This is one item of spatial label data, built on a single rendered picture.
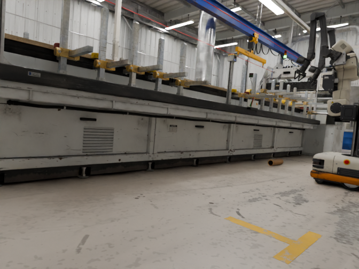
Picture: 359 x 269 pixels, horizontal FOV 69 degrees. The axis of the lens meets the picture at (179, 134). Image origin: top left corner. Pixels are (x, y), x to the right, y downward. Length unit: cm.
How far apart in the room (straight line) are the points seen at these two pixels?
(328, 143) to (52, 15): 837
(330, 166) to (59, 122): 229
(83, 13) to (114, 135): 822
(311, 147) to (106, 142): 447
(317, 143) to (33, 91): 507
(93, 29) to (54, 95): 854
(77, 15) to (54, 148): 832
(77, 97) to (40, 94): 22
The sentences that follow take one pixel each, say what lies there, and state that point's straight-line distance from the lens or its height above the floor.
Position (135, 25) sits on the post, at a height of 113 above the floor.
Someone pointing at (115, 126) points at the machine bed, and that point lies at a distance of 217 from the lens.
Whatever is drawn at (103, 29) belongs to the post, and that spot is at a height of 103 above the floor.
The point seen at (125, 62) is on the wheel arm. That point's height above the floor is 81.
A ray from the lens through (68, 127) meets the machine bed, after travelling 200.
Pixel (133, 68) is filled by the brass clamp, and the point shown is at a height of 83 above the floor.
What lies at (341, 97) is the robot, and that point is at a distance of 293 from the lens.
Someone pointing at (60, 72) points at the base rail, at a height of 71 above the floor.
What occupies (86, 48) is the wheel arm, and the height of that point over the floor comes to 82.
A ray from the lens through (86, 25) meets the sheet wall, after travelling 1011.
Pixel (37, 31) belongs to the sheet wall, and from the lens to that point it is 943.
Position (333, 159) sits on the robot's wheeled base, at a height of 24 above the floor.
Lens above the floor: 48
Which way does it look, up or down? 3 degrees down
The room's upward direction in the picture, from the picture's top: 5 degrees clockwise
